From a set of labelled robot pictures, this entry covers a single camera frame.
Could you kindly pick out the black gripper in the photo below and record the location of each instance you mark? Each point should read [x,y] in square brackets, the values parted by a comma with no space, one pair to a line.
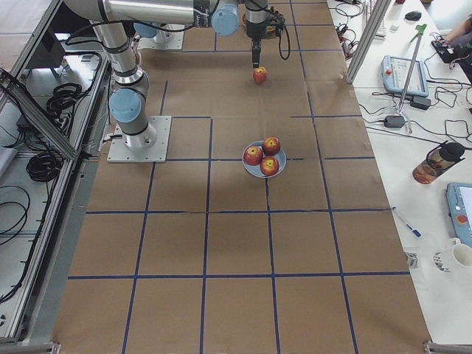
[254,32]

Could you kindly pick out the red yellow apple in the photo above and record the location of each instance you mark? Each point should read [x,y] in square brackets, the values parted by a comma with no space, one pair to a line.
[259,75]

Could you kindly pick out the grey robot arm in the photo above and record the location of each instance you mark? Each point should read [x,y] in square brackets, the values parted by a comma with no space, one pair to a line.
[127,103]
[223,17]

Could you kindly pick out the red apple on plate rear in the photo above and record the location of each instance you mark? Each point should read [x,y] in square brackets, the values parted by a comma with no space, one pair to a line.
[271,146]

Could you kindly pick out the red apple on plate side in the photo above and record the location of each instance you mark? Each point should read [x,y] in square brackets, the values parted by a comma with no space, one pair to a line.
[253,155]

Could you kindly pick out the red apple on plate front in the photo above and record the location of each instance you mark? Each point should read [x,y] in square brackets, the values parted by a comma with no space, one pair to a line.
[269,166]

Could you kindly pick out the light blue plate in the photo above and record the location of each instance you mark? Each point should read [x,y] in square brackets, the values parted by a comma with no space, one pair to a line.
[256,171]

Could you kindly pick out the teach pendant tablet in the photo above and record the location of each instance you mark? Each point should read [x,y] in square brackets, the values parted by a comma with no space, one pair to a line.
[394,72]

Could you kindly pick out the black power adapter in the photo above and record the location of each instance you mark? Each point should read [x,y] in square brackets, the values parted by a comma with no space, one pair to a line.
[394,121]

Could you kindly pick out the black computer mouse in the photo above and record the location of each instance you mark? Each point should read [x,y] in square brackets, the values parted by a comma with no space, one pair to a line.
[413,15]

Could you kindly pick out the dark glass jar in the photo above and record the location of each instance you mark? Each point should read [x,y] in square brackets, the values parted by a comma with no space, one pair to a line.
[438,161]

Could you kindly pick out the blue white pen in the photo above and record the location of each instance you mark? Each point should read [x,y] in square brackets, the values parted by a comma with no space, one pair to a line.
[410,227]

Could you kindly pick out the white mug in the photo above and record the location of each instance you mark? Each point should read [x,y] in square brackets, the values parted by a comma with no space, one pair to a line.
[456,257]

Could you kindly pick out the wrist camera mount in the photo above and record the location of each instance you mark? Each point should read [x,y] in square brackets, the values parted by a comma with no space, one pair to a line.
[278,22]

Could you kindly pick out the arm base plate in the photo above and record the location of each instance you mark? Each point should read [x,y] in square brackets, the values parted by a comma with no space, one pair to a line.
[167,41]
[149,146]

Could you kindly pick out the aluminium frame post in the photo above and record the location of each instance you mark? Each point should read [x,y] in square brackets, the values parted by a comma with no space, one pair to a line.
[372,24]

